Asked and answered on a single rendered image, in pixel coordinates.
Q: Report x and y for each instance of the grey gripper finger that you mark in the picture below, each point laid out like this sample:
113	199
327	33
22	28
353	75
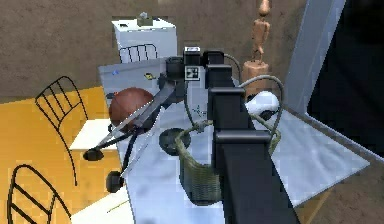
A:
115	181

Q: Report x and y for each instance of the white cabinet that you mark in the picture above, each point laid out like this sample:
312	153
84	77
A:
146	35

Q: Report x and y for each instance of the grey room door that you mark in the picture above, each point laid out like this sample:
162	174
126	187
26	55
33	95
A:
310	53

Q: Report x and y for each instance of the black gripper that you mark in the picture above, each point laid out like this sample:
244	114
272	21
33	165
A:
174	68

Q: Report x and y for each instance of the brown ball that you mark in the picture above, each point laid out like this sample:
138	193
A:
128	101

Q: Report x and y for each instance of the white table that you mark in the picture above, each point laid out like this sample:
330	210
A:
310	156

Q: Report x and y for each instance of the black round dish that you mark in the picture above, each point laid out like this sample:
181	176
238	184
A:
168	141

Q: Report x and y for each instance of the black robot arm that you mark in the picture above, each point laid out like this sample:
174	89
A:
246	173

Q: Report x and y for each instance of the small yellow object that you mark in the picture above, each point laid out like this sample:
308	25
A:
150	76

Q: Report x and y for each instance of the small blue object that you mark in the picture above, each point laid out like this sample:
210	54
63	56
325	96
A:
115	71

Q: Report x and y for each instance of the small grey-green object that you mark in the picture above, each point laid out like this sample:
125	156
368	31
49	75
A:
145	20

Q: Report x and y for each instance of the green woven basket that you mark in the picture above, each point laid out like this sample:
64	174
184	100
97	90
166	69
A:
198	180

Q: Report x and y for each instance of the wooden mannequin statue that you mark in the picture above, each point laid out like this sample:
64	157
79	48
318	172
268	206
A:
256	71

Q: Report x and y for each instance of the white and black rounded object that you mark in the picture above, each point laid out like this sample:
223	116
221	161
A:
263	101

